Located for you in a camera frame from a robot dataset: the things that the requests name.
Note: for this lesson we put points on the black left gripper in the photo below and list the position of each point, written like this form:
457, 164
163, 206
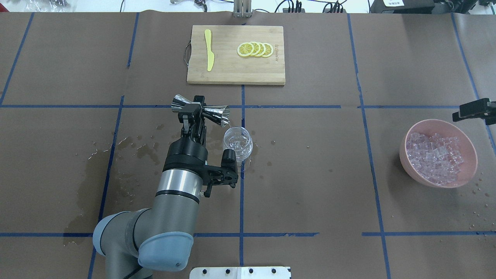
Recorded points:
185, 152

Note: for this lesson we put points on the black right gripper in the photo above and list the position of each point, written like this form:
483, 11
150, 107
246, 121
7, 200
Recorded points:
473, 109

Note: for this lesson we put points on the steel double jigger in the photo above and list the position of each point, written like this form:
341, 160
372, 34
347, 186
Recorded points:
194, 111

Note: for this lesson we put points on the pile of clear ice cubes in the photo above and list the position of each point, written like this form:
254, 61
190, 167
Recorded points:
436, 158

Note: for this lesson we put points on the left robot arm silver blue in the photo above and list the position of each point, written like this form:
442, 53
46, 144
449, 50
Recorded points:
134, 244

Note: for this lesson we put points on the clear wine glass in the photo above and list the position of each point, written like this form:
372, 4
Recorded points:
238, 139

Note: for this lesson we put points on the pink bowl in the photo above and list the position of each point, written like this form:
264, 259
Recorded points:
445, 129

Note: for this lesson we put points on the yellow plastic knife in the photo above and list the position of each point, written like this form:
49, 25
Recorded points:
210, 54

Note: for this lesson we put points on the bamboo cutting board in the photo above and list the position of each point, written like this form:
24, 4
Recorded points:
229, 67

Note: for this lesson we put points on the lemon slice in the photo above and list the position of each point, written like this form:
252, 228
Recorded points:
245, 49
261, 49
268, 50
255, 48

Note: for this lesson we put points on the black box device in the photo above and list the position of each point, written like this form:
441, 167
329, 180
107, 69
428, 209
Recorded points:
402, 6

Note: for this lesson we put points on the clear plastic bag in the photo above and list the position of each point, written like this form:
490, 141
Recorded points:
48, 6

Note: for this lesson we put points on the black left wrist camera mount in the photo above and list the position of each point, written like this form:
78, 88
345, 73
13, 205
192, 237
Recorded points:
226, 174

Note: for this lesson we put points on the aluminium frame post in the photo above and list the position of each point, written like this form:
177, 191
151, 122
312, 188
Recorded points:
242, 9

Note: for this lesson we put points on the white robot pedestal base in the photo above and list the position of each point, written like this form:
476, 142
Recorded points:
257, 272

